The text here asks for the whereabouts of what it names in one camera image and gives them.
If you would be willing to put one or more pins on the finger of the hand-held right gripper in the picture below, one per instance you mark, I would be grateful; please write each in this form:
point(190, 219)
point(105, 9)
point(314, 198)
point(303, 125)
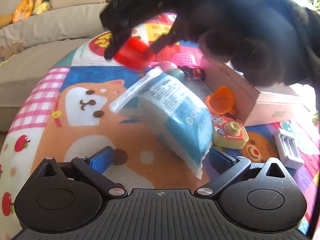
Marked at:
point(120, 20)
point(170, 38)

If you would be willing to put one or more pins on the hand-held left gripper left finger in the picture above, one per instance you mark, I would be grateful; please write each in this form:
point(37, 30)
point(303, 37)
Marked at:
point(101, 158)

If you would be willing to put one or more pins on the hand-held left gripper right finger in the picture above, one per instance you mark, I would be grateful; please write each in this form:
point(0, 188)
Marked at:
point(222, 161)

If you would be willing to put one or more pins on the red plastic cup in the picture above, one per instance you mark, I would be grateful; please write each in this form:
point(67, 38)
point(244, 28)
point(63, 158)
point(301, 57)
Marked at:
point(135, 53)

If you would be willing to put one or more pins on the blue and white wipes pack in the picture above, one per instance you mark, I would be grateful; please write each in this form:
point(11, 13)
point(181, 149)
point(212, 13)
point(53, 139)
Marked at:
point(170, 110)

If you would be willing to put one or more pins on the cardboard box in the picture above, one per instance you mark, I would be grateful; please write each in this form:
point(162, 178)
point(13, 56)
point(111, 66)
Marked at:
point(270, 105)

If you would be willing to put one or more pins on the pink and teal toy bottle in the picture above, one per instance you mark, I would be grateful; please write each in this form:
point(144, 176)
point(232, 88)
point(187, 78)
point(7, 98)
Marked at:
point(172, 70)

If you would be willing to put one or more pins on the orange toy cup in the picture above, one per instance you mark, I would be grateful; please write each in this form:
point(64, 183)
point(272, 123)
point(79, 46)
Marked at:
point(221, 100)

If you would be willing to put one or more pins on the white battery charger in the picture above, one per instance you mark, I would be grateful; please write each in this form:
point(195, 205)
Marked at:
point(290, 150)

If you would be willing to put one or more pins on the colourful printed play mat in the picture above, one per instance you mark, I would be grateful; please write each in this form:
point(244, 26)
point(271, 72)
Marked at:
point(50, 110)

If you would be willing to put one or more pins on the yellow plush toy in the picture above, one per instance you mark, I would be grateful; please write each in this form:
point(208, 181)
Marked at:
point(41, 2)

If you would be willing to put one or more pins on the beige sofa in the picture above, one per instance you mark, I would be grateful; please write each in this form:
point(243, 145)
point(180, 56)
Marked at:
point(37, 62)

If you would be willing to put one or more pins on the orange plush toy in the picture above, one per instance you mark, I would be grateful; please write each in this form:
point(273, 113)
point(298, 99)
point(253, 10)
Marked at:
point(23, 10)

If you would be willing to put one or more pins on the brown plush toy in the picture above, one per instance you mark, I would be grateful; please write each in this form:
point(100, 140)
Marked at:
point(11, 50)

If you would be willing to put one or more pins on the yellow plush cushion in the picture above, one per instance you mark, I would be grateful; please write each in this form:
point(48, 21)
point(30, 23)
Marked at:
point(5, 21)

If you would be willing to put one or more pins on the red and yellow toy camera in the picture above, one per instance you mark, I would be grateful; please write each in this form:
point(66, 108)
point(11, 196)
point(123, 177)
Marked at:
point(230, 132)

